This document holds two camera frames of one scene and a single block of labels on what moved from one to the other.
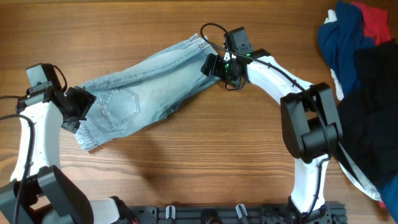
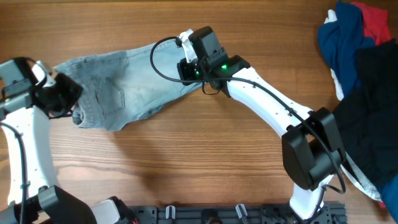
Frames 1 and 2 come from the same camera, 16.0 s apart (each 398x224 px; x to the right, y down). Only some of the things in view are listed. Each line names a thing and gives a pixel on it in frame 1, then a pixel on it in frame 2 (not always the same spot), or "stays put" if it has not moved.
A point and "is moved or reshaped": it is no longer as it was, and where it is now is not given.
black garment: x=369 y=114 stays put
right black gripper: x=214 y=69 -> x=182 y=65
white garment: x=332 y=17 stays put
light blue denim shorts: x=127 y=100 is moved or reshaped
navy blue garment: x=339 y=41 stays put
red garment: x=375 y=23 stays put
